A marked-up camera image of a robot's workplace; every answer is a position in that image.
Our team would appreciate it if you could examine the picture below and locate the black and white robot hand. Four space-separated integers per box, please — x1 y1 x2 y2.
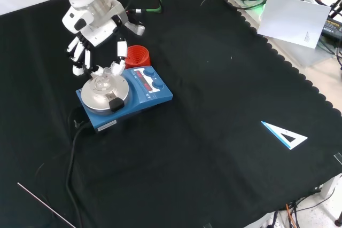
62 6 146 77

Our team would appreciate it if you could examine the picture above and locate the clear glass round-bottom flask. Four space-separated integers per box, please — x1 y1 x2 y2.
93 67 113 92

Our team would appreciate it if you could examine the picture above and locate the orange ridged flask holder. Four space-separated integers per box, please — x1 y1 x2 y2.
125 45 151 69

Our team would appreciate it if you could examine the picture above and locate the blue heater with steel plate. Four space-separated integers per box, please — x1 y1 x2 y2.
75 65 174 134

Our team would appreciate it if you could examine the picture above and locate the black bench cloth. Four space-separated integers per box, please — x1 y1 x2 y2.
0 0 342 228

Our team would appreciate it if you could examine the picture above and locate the thin glass rod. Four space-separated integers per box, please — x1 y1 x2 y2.
17 182 77 228

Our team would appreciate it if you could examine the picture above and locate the white paper sheet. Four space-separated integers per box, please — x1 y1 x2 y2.
257 0 331 50

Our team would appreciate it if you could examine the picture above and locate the white and blue triangle ruler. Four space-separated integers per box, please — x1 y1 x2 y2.
261 121 308 151

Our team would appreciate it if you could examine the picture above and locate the black power adapter yellow label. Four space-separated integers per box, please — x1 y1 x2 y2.
320 17 342 42

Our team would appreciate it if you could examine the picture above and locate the white table leg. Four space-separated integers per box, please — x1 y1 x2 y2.
320 175 342 200

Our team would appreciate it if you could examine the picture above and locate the black heater power cable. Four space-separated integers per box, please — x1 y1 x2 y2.
65 120 92 228

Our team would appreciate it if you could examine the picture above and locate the orange floor cable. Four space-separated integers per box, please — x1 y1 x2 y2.
285 202 298 228

